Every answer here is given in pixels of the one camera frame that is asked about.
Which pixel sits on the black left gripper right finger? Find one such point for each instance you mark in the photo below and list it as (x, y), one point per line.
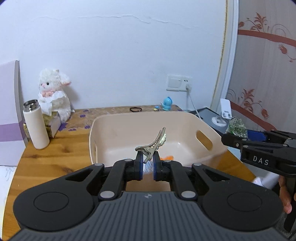
(175, 174)

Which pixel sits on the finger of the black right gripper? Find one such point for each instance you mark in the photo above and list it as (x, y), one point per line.
(273, 136)
(246, 145)

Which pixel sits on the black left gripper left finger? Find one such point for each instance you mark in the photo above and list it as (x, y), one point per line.
(115, 178)

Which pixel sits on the green glitter scrunchie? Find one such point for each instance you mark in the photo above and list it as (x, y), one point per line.
(236, 127)

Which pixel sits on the beige metal hair clip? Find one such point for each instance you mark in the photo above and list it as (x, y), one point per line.
(150, 149)

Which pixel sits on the person right hand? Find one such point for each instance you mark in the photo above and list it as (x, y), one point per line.
(285, 195)

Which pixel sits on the orange small object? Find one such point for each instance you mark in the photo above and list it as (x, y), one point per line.
(168, 158)

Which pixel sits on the small yellow blue toy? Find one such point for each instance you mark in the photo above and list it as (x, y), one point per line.
(156, 107)

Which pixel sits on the blue cartoon figurine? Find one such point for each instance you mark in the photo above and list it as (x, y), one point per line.
(166, 104)

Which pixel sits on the tissue box with tissues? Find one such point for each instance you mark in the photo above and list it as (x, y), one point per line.
(51, 119)

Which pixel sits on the cream thermos bottle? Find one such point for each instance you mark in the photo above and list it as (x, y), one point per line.
(35, 123)

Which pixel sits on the purple white headboard panel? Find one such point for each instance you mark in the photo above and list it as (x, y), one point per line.
(13, 137)

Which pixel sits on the white plush lamb toy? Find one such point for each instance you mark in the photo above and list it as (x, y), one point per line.
(52, 96)

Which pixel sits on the white door frame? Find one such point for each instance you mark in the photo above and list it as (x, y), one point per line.
(228, 54)

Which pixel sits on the white wall socket panel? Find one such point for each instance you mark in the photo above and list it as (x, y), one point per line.
(178, 83)

